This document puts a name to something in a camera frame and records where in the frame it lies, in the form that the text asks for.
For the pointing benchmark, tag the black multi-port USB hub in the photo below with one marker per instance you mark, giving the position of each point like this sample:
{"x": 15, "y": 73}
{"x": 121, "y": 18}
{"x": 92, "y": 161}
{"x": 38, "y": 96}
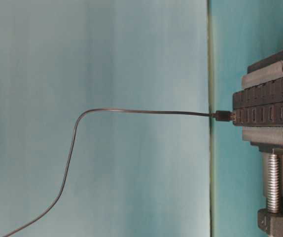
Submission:
{"x": 260, "y": 105}

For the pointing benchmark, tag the silver vise lead screw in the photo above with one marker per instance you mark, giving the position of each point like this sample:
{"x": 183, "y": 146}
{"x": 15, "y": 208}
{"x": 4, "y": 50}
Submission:
{"x": 273, "y": 183}

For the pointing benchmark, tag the black bench vise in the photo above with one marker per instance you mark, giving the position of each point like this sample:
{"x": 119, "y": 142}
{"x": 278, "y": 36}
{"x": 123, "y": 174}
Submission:
{"x": 269, "y": 140}

